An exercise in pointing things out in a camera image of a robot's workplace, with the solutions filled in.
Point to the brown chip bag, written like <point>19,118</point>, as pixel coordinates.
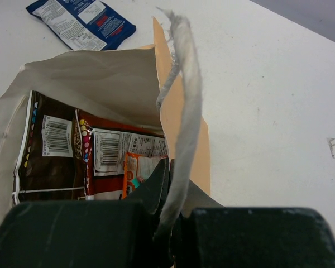
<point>49,164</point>

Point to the brown paper bag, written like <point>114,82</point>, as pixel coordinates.
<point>156,87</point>

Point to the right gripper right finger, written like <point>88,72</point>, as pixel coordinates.
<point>211,235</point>

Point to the red Doritos chip bag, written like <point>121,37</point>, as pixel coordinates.
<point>104,147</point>

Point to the blue snack bag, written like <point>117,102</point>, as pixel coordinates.
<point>83,25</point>

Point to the teal Fox's candy bag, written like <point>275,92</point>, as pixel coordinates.
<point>135,182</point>

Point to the orange snack packet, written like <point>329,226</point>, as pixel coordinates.
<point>137,166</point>

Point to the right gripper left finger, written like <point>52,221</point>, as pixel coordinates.
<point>96,233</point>

